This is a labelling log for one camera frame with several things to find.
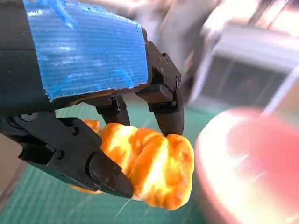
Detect twisted orange toy bread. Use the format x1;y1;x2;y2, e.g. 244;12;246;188
70;119;195;210

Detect green cutting mat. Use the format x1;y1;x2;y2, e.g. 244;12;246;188
0;100;225;224

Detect pink bowl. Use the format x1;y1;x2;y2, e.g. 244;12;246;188
193;107;299;224

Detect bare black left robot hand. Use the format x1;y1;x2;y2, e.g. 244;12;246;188
0;0;185;199

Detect white mesh-front cabinet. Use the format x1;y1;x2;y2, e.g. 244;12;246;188
189;23;299;110

